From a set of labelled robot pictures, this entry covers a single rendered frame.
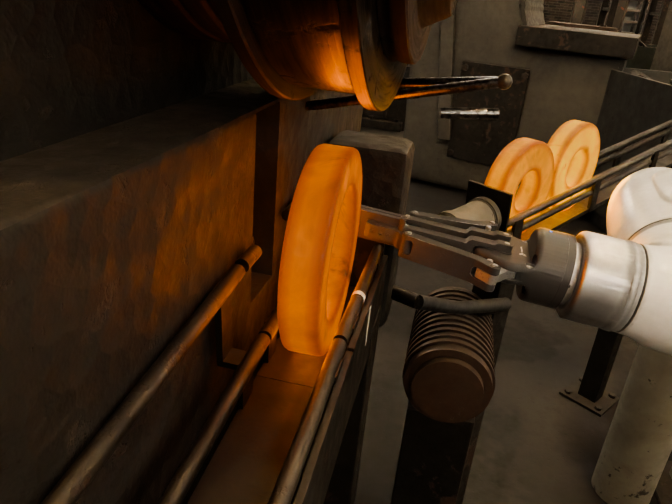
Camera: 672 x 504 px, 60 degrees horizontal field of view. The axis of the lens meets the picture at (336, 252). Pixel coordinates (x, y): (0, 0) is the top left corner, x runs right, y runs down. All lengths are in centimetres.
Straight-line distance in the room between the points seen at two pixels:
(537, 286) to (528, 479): 93
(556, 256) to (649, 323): 10
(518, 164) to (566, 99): 222
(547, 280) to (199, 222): 33
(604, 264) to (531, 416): 110
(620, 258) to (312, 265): 30
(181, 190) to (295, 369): 22
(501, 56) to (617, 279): 261
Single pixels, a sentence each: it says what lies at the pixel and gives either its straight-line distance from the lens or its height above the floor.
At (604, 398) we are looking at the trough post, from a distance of 180.
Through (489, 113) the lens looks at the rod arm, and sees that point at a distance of 55.
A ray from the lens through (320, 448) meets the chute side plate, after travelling 39.
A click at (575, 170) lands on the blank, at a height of 71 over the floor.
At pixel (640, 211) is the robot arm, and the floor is 77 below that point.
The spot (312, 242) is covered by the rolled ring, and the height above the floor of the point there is 79.
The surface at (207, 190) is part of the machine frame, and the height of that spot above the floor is 83.
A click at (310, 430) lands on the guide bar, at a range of 38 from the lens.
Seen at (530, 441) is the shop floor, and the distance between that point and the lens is 157.
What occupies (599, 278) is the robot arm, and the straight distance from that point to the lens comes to 58.
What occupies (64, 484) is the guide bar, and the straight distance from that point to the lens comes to 31.
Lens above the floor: 96
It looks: 24 degrees down
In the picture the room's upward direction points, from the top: 6 degrees clockwise
